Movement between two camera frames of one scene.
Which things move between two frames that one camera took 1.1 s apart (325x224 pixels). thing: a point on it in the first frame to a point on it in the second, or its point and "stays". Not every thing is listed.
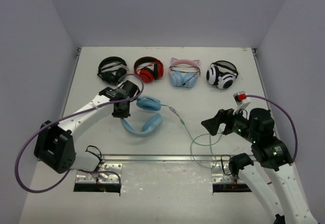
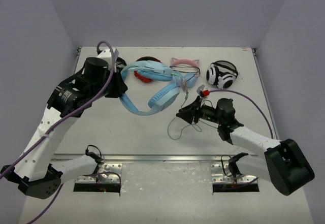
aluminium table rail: [153, 158] stays
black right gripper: [225, 117] to [194, 110]
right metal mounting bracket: [218, 176] stays
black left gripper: [121, 110] to [116, 86]
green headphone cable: [198, 144] to [186, 96]
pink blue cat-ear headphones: [184, 72] stays
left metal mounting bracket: [106, 173] stays
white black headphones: [222, 73] stays
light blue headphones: [146, 103] to [163, 99]
